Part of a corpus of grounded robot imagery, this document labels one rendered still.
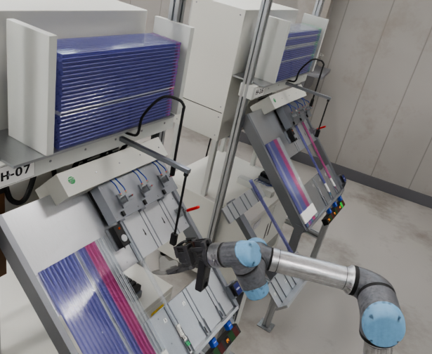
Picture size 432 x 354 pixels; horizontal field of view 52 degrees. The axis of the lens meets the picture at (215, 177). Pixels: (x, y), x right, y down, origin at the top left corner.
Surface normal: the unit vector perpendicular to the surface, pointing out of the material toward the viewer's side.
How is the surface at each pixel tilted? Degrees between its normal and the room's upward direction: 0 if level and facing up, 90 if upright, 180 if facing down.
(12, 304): 0
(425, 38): 90
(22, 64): 90
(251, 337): 0
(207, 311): 43
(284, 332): 0
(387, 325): 83
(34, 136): 90
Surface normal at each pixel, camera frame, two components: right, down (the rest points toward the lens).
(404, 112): -0.38, 0.36
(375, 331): -0.16, 0.31
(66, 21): 0.83, 0.40
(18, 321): 0.19, -0.87
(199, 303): 0.71, -0.36
